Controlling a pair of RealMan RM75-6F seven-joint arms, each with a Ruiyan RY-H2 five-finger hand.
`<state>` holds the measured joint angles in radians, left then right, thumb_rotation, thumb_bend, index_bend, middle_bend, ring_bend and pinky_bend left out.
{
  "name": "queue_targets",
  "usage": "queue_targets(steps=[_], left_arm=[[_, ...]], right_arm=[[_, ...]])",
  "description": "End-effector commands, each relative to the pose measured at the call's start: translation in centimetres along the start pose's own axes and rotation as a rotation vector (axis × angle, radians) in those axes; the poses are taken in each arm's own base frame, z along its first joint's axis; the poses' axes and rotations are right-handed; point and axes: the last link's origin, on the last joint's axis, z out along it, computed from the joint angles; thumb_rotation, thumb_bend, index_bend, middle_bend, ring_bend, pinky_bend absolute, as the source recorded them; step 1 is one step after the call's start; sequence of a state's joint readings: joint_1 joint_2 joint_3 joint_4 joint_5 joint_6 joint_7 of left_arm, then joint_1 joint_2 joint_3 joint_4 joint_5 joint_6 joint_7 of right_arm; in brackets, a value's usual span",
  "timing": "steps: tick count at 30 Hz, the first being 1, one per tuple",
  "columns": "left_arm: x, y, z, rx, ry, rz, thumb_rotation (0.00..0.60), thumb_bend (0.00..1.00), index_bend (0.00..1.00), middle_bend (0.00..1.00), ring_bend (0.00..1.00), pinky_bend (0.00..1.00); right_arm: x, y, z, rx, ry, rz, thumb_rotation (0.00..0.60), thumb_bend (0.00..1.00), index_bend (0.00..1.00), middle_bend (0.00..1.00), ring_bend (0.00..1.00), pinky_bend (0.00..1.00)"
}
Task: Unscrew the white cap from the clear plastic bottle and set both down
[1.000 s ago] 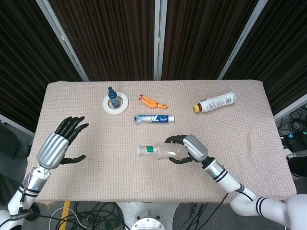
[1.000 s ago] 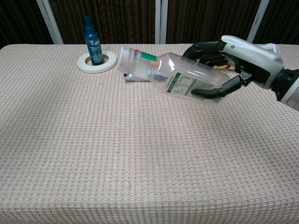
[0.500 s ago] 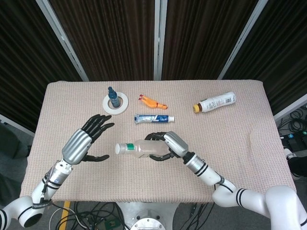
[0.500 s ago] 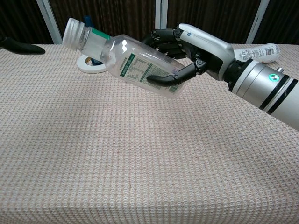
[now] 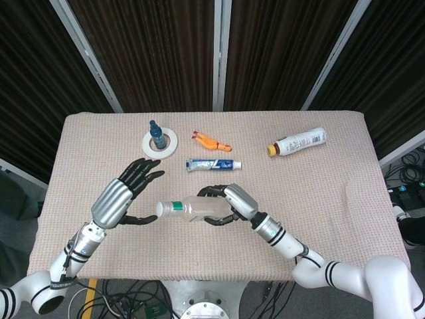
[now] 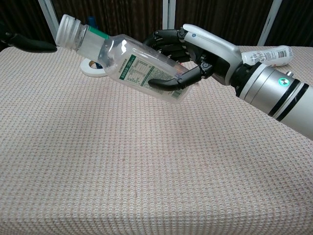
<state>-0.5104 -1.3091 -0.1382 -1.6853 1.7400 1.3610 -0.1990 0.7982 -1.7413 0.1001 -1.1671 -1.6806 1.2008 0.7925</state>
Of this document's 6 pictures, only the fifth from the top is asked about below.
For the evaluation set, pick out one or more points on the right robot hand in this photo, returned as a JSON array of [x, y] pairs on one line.
[[242, 201]]

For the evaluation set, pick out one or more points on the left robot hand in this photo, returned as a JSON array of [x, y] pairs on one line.
[[111, 202]]

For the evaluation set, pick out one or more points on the transparent plastic bottle green label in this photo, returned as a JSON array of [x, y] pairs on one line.
[[202, 210]]

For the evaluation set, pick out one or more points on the white ribbed bottle cap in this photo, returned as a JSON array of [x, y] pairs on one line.
[[163, 209]]

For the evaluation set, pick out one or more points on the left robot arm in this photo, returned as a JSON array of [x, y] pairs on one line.
[[66, 262]]

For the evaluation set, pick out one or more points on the beige cloth-covered table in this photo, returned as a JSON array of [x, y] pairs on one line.
[[216, 256]]

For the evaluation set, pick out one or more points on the blue spray bottle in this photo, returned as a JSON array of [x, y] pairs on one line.
[[157, 136]]

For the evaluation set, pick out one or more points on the white labelled bottle yellow cap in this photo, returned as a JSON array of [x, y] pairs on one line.
[[299, 142]]

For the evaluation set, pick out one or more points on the blue white toothpaste tube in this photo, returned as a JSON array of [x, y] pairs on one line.
[[212, 165]]

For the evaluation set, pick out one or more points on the orange rubber chicken toy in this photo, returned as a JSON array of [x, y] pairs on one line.
[[209, 143]]

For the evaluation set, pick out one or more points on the white tape roll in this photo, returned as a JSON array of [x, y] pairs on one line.
[[171, 148]]

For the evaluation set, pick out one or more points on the yellow floor tape strip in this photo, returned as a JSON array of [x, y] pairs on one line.
[[91, 292]]

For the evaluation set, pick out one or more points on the green circuit board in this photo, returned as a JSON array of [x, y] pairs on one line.
[[153, 311]]

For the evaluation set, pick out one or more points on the dark brown screen panel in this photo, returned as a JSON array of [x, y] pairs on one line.
[[391, 83], [149, 50], [282, 50], [30, 83]]

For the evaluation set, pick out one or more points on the black shoe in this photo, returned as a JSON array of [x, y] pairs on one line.
[[413, 229]]

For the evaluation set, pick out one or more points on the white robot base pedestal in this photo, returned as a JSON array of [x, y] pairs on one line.
[[206, 292]]

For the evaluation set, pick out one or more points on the grey metal screen post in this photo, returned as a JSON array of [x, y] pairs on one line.
[[335, 53], [221, 53], [86, 53]]

